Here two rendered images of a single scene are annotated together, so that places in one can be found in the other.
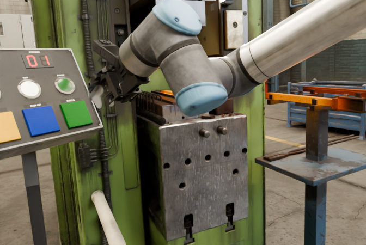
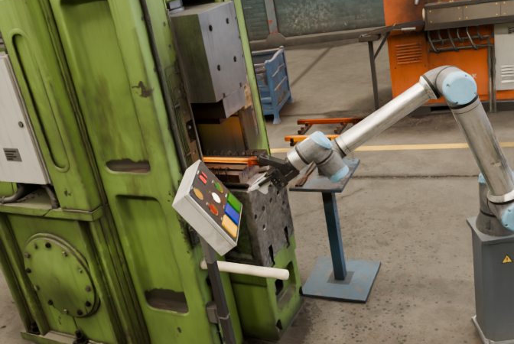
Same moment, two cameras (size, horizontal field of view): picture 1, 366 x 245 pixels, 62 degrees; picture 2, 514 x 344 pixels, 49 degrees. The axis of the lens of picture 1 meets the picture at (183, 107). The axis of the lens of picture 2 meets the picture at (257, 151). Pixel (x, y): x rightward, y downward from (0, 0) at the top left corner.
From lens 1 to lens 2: 196 cm
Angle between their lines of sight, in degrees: 36
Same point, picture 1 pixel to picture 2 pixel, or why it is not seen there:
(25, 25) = not seen: outside the picture
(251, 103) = (261, 144)
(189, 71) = (337, 164)
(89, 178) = (196, 252)
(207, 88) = (345, 169)
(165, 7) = (323, 141)
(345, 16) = (383, 126)
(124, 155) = not seen: hidden behind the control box
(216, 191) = (278, 222)
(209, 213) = (278, 239)
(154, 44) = (318, 156)
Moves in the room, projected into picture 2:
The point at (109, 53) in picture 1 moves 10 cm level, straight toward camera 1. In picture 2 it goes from (276, 162) to (297, 165)
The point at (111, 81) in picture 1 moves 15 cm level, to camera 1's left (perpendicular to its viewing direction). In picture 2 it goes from (283, 177) to (255, 192)
